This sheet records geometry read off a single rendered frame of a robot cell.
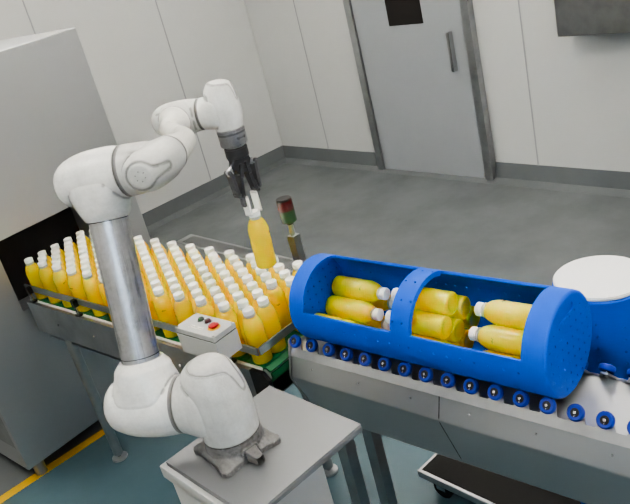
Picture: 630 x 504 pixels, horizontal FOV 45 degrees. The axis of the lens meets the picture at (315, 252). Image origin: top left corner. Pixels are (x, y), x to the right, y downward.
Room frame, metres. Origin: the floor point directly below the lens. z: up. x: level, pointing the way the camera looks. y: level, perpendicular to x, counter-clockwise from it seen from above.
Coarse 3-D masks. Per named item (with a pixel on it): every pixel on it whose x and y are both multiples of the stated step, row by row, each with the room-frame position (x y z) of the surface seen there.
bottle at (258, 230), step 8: (248, 224) 2.36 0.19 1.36; (256, 224) 2.34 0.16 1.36; (264, 224) 2.35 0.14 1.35; (248, 232) 2.36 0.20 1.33; (256, 232) 2.34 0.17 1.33; (264, 232) 2.34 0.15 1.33; (256, 240) 2.34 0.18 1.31; (264, 240) 2.34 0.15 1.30; (256, 248) 2.34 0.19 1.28; (264, 248) 2.34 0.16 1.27; (272, 248) 2.36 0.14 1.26; (256, 256) 2.35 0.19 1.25; (264, 256) 2.34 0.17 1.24; (272, 256) 2.35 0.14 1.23; (256, 264) 2.36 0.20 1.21; (264, 264) 2.34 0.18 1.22; (272, 264) 2.34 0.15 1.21
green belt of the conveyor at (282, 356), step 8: (56, 304) 3.22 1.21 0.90; (80, 312) 3.06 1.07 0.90; (88, 312) 3.04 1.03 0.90; (160, 328) 2.71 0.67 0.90; (160, 336) 2.64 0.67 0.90; (176, 336) 2.60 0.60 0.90; (288, 336) 2.38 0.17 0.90; (280, 352) 2.29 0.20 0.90; (240, 360) 2.30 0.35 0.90; (248, 360) 2.29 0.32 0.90; (272, 360) 2.25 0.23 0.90; (280, 360) 2.24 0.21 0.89; (288, 360) 2.25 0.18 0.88; (264, 368) 2.22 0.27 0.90; (272, 368) 2.21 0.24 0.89; (280, 368) 2.22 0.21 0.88; (288, 368) 2.25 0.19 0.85; (272, 376) 2.20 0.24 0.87
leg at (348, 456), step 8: (352, 440) 2.19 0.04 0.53; (344, 448) 2.17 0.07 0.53; (352, 448) 2.19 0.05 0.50; (344, 456) 2.18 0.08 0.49; (352, 456) 2.18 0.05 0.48; (344, 464) 2.19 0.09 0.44; (352, 464) 2.17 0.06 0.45; (344, 472) 2.19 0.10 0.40; (352, 472) 2.17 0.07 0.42; (360, 472) 2.19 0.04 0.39; (352, 480) 2.17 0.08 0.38; (360, 480) 2.18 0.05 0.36; (352, 488) 2.18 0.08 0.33; (360, 488) 2.18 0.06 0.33; (352, 496) 2.19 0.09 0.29; (360, 496) 2.17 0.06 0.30; (368, 496) 2.20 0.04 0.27
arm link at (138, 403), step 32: (96, 160) 1.83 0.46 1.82; (64, 192) 1.84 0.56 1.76; (96, 192) 1.80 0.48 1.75; (96, 224) 1.81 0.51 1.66; (128, 224) 1.84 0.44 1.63; (96, 256) 1.81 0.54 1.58; (128, 256) 1.80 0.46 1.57; (128, 288) 1.77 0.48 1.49; (128, 320) 1.74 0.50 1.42; (128, 352) 1.72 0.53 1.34; (160, 352) 1.78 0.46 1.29; (128, 384) 1.68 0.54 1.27; (160, 384) 1.68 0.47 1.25; (128, 416) 1.66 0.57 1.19; (160, 416) 1.63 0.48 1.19
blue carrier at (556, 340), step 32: (320, 256) 2.24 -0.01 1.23; (320, 288) 2.26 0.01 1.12; (416, 288) 1.88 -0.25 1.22; (448, 288) 2.03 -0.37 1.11; (480, 288) 1.95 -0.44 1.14; (512, 288) 1.86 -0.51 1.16; (544, 288) 1.76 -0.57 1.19; (320, 320) 2.06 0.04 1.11; (480, 320) 1.95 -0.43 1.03; (544, 320) 1.58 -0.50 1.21; (576, 320) 1.66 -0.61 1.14; (384, 352) 1.91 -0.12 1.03; (416, 352) 1.81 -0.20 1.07; (448, 352) 1.73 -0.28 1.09; (480, 352) 1.66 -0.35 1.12; (544, 352) 1.54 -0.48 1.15; (576, 352) 1.64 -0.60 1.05; (512, 384) 1.62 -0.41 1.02; (544, 384) 1.54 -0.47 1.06; (576, 384) 1.63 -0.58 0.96
